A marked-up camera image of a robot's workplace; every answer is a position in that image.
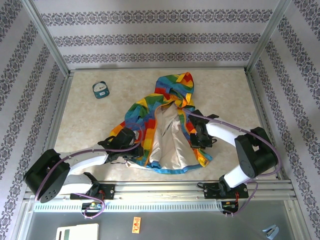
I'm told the rainbow patchwork hooded jacket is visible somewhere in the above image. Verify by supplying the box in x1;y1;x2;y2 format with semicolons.
109;71;213;175

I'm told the small teal scale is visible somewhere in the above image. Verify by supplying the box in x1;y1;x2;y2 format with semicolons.
92;80;111;100

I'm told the grey metal shelf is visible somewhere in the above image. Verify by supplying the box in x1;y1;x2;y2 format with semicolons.
23;207;301;240

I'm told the orange printed card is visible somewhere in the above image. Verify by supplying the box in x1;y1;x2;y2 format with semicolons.
132;216;142;235

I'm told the white flat device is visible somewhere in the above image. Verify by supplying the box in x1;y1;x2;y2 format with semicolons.
55;223;100;240

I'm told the grey-blue plastic clip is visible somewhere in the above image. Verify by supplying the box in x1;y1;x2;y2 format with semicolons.
262;224;280;238

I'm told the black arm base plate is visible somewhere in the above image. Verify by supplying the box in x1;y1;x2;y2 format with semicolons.
69;183;116;200
203;182;249;200

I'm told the aluminium mounting rail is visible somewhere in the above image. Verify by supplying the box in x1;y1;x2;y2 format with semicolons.
23;179;298;201

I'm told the aluminium table side rail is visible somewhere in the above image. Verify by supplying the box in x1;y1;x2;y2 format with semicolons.
244;71;288;181
37;73;75;176

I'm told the small wired circuit board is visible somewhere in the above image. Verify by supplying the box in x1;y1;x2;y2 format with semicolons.
81;202;106;211
221;201;240;211

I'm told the aluminium frame crossbar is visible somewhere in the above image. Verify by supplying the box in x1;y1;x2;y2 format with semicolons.
67;66;248;74

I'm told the white slotted cable duct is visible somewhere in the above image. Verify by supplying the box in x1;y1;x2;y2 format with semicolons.
33;201;241;213

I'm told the aluminium frame post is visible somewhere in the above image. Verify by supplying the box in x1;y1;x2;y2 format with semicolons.
21;0;71;77
244;0;293;75

